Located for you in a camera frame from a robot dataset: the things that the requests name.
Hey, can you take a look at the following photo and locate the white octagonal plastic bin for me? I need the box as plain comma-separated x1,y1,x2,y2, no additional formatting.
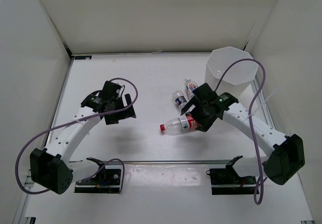
204,47,259,106

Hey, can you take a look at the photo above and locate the aluminium table rail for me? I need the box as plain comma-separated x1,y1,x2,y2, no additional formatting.
67,159,274,165

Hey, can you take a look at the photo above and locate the white cap labeled bottle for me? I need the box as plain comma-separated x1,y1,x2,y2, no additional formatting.
184,78,198,101

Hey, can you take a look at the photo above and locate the black cap small bottle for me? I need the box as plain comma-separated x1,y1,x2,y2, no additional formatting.
172,90,187,111

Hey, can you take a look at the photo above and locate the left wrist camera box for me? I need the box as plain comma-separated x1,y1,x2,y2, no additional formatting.
99,81,124,100

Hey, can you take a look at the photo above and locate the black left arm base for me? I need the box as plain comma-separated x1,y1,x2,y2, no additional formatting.
74,158,125,194

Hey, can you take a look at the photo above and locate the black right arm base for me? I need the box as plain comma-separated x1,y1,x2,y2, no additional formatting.
206,156,259,195

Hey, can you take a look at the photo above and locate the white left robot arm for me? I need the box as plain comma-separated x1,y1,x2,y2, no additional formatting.
30,91,136,194

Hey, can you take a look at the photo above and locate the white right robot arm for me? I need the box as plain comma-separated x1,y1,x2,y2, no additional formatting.
181,93,305,185

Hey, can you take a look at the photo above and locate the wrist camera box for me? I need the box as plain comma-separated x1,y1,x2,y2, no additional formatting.
99,81,124,100
193,83,214,104

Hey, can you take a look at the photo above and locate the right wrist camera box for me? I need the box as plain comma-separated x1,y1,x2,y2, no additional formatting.
193,83,214,104

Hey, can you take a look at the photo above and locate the red label plastic bottle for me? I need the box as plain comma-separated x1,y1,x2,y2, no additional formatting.
159,113,199,135

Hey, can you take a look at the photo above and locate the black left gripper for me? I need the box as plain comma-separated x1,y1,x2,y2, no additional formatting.
105,94,136,125

